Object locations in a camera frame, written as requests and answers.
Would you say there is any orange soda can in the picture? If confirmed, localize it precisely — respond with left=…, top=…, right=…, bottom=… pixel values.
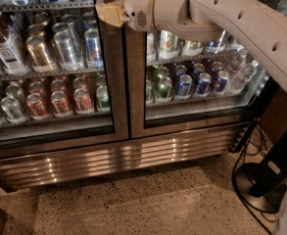
left=51, top=91, right=72, bottom=118
left=26, top=93, right=50, bottom=120
left=73, top=88, right=94, bottom=114

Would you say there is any green can lower right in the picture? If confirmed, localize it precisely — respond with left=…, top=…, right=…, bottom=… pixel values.
left=156, top=77, right=172, bottom=103

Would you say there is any silver tall can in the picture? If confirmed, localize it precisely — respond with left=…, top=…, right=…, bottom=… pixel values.
left=54, top=31, right=83, bottom=71

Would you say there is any white green soda can right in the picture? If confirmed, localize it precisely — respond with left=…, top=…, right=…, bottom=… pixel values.
left=182, top=40, right=203, bottom=57

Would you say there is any gold drink can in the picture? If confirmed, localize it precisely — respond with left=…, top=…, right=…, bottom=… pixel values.
left=26, top=36, right=57, bottom=72

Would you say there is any orange soda can left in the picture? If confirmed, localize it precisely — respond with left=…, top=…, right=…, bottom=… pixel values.
left=26, top=93, right=50, bottom=120

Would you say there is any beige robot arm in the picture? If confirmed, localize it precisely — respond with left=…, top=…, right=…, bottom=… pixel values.
left=95, top=0, right=287, bottom=93

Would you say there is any green soda can left door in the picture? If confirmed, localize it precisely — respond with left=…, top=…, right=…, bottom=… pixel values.
left=96, top=86, right=111, bottom=112

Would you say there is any glass fridge door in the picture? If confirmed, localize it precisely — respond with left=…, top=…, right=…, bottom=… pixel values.
left=122, top=0, right=287, bottom=139
left=0, top=0, right=128, bottom=160

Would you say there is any silver can lower left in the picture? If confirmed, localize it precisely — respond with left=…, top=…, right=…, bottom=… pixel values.
left=1, top=97, right=27, bottom=123

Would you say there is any orange soda can middle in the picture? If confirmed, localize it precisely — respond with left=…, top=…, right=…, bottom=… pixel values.
left=51, top=91, right=72, bottom=118

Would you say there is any brown tea bottle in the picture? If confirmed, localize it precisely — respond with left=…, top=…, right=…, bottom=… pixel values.
left=0, top=25, right=29, bottom=75

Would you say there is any white green soda can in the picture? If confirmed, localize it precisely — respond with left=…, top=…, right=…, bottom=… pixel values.
left=182, top=40, right=203, bottom=57
left=159, top=30, right=178, bottom=60

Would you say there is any stainless fridge bottom grille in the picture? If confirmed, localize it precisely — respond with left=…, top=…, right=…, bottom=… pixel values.
left=0, top=121, right=249, bottom=192

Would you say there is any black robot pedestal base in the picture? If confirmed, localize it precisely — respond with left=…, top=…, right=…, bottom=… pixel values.
left=234, top=129, right=287, bottom=213

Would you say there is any orange soda can right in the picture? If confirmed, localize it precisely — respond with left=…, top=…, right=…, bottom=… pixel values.
left=73, top=88, right=94, bottom=114

